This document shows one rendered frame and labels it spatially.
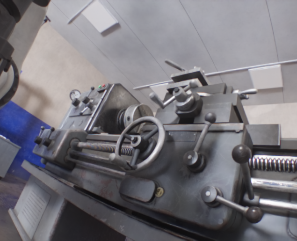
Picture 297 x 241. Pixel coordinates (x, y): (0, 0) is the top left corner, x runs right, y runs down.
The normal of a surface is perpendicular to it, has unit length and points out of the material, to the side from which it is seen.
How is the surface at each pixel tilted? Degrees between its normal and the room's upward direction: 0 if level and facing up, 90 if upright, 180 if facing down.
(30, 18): 115
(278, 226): 90
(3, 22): 90
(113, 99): 90
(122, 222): 90
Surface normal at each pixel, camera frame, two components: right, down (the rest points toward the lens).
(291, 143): -0.57, -0.53
